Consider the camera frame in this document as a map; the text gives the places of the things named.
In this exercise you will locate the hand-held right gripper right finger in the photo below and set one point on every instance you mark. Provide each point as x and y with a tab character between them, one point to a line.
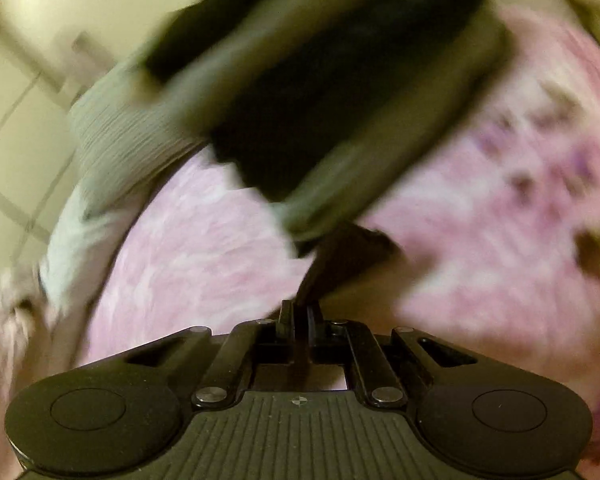
314	322

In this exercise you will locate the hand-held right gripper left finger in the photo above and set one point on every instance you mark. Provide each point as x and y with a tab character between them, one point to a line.
286	321

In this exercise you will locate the grey and dark brown sweater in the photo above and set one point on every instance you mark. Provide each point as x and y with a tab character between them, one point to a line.
305	110

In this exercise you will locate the pink floral bedsheet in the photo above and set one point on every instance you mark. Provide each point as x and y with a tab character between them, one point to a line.
204	260

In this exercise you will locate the pink blanket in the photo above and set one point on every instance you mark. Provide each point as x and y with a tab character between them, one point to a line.
4	360

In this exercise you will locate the cream wardrobe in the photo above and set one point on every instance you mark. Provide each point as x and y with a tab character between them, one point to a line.
9	135

